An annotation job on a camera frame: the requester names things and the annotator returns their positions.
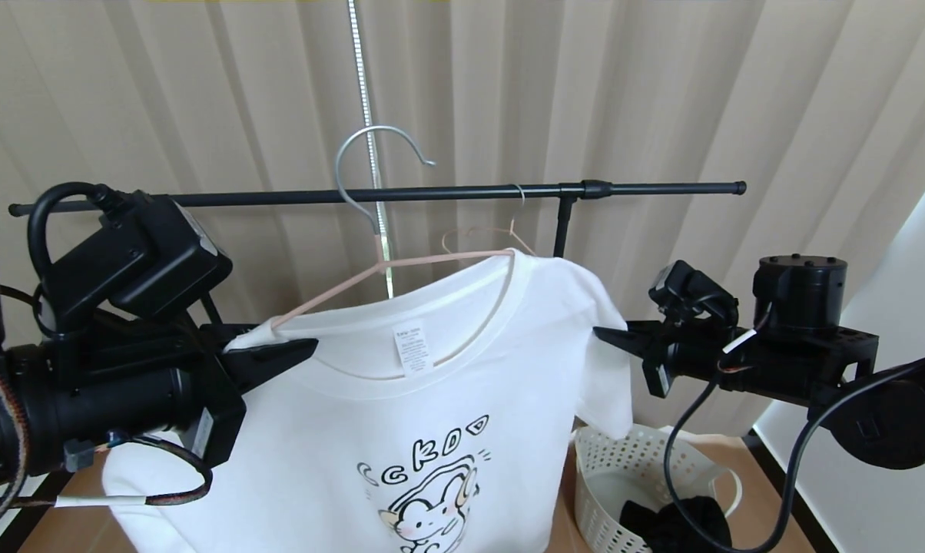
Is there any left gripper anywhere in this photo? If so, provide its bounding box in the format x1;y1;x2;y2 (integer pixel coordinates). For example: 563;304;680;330
2;323;320;475

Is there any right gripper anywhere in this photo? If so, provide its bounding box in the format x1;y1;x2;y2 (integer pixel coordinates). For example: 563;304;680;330
642;321;824;408

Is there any white printed shirt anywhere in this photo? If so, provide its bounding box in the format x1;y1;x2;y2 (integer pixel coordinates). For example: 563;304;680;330
101;249;635;553

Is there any pink clothes hanger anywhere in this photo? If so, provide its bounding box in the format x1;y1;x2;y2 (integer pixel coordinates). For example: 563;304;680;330
441;184;540;259
270;124;519;366

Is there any black garment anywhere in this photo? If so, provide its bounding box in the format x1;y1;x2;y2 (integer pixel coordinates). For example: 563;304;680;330
620;495;733;553

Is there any white laundry basket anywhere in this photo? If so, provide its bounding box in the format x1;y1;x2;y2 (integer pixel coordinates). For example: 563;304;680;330
574;424;743;553

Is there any black clothes rack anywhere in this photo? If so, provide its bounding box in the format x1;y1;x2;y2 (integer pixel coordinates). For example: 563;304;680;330
9;180;748;323

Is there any beige curtain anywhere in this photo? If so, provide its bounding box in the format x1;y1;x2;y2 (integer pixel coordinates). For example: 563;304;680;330
0;0;925;462

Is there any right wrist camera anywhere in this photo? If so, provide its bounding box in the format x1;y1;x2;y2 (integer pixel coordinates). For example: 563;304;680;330
648;260;741;328

